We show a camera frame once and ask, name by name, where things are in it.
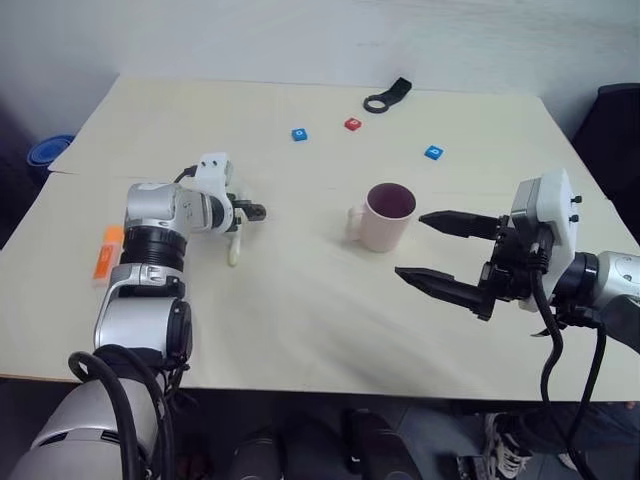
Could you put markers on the blue letter block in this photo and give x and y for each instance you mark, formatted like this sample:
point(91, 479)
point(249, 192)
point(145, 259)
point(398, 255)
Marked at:
point(433, 152)
point(299, 134)

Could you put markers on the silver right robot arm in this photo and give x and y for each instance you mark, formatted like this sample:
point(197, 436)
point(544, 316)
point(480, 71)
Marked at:
point(617, 285)

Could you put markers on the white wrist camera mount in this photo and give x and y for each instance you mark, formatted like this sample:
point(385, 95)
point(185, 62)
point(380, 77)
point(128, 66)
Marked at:
point(552, 225)
point(214, 172)

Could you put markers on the black chair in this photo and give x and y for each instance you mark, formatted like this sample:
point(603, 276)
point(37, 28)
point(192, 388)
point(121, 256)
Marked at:
point(607, 135)

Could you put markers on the dark trouser leg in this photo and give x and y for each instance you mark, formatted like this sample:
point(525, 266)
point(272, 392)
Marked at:
point(575, 425)

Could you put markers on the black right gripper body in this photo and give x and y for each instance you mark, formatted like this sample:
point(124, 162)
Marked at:
point(515, 265)

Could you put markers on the dark rounded shape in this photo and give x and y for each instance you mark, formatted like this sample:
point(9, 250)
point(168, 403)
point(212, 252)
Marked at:
point(257, 457)

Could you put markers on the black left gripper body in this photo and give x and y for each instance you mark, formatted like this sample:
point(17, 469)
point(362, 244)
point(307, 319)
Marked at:
point(233, 205)

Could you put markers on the pink mug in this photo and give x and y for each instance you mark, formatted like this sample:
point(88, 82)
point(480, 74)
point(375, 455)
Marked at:
point(385, 220)

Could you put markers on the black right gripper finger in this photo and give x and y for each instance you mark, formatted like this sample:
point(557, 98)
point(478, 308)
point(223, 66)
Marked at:
point(457, 223)
point(445, 287)

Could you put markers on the red letter block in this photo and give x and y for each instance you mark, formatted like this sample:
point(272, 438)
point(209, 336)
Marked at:
point(353, 123)

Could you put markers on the black and white sneaker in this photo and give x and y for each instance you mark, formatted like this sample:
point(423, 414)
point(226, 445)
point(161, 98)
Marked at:
point(505, 445)

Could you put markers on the orange and white marker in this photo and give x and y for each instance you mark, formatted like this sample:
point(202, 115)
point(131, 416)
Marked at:
point(106, 260)

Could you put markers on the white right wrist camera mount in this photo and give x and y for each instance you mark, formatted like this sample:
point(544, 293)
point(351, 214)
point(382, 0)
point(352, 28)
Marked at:
point(552, 225)

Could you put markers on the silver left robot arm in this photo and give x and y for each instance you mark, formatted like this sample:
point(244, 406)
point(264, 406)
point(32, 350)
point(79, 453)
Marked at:
point(145, 310)

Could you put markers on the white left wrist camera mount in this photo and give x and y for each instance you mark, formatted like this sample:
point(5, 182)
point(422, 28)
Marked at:
point(214, 172)

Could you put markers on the blue round container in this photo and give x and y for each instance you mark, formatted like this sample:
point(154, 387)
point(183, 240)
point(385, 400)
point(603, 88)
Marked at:
point(47, 150)

